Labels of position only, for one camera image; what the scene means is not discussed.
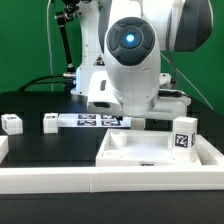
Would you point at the white square table top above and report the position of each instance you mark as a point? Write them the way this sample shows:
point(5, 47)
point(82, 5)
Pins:
point(122, 147)

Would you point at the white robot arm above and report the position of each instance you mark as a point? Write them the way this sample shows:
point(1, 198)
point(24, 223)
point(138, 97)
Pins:
point(120, 73)

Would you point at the white base marker plate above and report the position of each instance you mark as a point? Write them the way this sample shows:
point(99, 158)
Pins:
point(91, 120)

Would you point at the white u-shaped obstacle fence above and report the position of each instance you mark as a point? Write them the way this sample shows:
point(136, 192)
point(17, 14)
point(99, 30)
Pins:
point(208, 176)

